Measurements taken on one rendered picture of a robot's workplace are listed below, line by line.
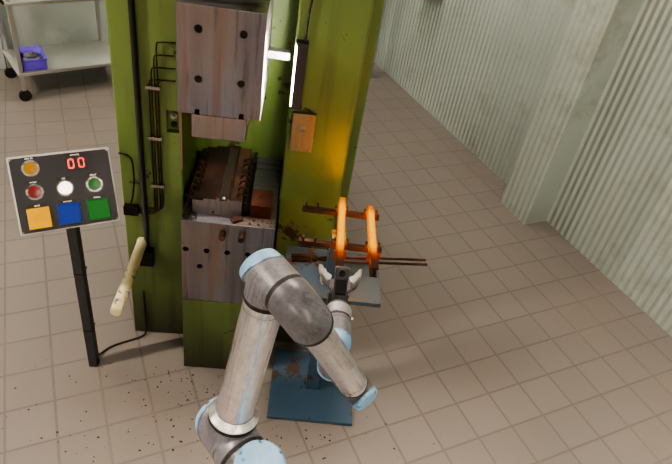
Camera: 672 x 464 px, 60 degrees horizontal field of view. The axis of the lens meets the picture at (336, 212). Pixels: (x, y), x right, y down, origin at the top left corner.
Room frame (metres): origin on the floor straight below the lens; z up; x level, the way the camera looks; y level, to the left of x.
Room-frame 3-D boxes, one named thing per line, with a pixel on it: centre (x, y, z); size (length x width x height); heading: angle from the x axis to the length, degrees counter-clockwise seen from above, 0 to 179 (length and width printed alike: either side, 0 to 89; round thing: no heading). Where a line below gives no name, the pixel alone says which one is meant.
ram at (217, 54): (2.11, 0.47, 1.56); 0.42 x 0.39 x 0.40; 7
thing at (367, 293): (1.83, -0.03, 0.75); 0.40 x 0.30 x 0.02; 95
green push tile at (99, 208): (1.69, 0.88, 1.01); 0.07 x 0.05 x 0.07; 122
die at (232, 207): (2.11, 0.51, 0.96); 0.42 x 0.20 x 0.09; 7
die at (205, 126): (2.11, 0.51, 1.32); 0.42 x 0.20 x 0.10; 7
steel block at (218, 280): (2.12, 0.46, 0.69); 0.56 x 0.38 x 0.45; 7
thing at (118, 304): (1.77, 0.81, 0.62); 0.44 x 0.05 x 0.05; 7
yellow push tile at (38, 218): (1.59, 1.05, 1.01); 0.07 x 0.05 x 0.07; 122
